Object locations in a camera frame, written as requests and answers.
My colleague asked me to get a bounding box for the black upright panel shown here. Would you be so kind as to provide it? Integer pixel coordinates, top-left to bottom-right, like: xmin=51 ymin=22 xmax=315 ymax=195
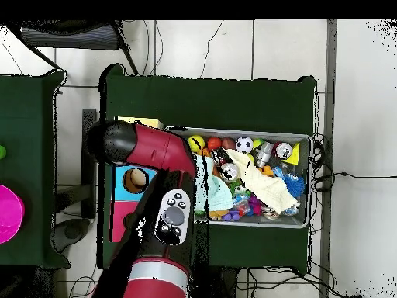
xmin=81 ymin=108 xmax=98 ymax=220

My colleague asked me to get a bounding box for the black mesh chair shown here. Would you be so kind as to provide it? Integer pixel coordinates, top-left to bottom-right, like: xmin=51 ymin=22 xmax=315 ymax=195
xmin=5 ymin=19 xmax=140 ymax=76

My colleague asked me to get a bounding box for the yellow ball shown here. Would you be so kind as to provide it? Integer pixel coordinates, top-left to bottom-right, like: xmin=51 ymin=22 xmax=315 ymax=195
xmin=188 ymin=135 xmax=206 ymax=154

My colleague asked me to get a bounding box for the silver top drink can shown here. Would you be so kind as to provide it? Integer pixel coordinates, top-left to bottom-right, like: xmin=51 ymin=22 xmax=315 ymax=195
xmin=273 ymin=141 xmax=294 ymax=160

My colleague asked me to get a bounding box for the orange ball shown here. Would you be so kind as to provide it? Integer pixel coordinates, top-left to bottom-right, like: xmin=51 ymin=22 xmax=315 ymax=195
xmin=206 ymin=136 xmax=223 ymax=152

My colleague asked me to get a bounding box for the cream waffle cloth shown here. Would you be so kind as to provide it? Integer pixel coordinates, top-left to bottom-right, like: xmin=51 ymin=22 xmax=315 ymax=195
xmin=226 ymin=147 xmax=301 ymax=215

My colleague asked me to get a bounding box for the pink round disc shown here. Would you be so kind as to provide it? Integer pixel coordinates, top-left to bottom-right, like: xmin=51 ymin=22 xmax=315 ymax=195
xmin=0 ymin=184 xmax=26 ymax=244

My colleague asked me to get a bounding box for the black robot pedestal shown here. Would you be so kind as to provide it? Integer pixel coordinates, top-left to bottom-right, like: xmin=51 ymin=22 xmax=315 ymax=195
xmin=188 ymin=265 xmax=241 ymax=298

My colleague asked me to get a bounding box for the blue spiky toy with eyes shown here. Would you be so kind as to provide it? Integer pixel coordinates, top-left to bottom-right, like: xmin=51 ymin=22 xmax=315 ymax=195
xmin=283 ymin=172 xmax=306 ymax=199

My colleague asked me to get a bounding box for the black power cable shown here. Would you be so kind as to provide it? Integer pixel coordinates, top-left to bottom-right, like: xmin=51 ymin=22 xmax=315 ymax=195
xmin=312 ymin=171 xmax=397 ymax=193

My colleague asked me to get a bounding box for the small soccer ball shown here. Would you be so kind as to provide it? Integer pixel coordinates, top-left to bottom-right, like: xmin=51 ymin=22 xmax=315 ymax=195
xmin=235 ymin=136 xmax=254 ymax=154

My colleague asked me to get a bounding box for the wooden box with three holes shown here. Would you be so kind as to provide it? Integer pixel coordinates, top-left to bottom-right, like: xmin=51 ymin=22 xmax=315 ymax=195
xmin=109 ymin=116 xmax=164 ymax=244

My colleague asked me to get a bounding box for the crushed black drink can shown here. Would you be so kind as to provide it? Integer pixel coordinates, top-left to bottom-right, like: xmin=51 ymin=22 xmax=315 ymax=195
xmin=211 ymin=147 xmax=232 ymax=165

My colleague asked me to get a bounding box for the shallow wire mesh bin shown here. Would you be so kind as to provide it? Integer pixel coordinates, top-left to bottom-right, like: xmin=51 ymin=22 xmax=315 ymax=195
xmin=173 ymin=126 xmax=314 ymax=230

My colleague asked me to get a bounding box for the dark green side tablecloth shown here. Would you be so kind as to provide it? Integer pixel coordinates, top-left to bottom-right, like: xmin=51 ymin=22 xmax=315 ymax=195
xmin=0 ymin=69 xmax=71 ymax=269

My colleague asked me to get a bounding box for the mint green waffle cloth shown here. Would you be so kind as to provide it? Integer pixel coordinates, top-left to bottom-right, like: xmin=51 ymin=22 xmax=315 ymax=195
xmin=194 ymin=154 xmax=234 ymax=215

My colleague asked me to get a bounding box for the dark grey oval base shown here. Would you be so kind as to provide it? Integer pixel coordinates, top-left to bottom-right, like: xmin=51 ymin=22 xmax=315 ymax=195
xmin=51 ymin=217 xmax=91 ymax=253

